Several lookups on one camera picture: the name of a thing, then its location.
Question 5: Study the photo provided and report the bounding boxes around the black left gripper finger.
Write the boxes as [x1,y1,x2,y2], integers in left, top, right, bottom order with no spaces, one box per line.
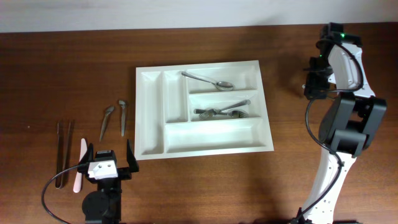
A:
[80,143,94,164]
[126,140,139,173]

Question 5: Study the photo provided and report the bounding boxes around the pink plastic knife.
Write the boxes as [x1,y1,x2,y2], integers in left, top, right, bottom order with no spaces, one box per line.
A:
[73,138,88,194]

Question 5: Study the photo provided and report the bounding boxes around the steel kitchen tongs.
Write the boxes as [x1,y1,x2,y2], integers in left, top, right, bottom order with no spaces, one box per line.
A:
[56,121,72,174]

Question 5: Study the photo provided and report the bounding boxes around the steel fork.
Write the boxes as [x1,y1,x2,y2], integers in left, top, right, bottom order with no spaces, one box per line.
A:
[193,109,249,118]
[198,100,251,120]

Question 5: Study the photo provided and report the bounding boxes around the steel tablespoon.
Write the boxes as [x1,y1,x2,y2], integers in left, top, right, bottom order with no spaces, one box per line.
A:
[181,71,234,91]

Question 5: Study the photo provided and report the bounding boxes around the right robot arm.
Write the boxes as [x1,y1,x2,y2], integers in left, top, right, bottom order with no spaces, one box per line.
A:
[291,22,387,223]

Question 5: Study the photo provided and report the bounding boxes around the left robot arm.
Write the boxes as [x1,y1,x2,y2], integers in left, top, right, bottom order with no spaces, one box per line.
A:
[78,141,139,224]

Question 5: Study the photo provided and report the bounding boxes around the small steel teaspoon left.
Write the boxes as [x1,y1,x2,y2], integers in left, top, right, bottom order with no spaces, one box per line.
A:
[99,106,114,141]

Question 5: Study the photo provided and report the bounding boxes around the small steel teaspoon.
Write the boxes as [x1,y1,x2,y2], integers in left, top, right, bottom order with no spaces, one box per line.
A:
[99,106,114,141]
[118,100,127,137]

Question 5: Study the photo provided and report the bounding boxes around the small steel teaspoon right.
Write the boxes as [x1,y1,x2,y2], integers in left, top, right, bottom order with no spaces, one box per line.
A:
[118,100,127,137]

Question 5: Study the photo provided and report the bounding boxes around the white plastic cutlery tray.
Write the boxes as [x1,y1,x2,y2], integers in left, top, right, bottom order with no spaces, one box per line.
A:
[134,60,274,160]

